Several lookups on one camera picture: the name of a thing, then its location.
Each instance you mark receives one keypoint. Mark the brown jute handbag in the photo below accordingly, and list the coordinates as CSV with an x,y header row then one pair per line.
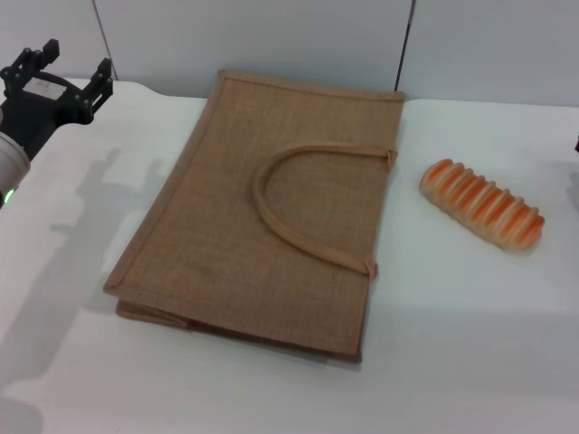
x,y
253,217

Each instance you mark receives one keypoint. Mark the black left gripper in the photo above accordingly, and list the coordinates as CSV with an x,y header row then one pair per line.
x,y
40,108

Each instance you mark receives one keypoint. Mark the orange striped bread loaf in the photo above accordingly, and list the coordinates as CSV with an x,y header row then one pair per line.
x,y
484,210

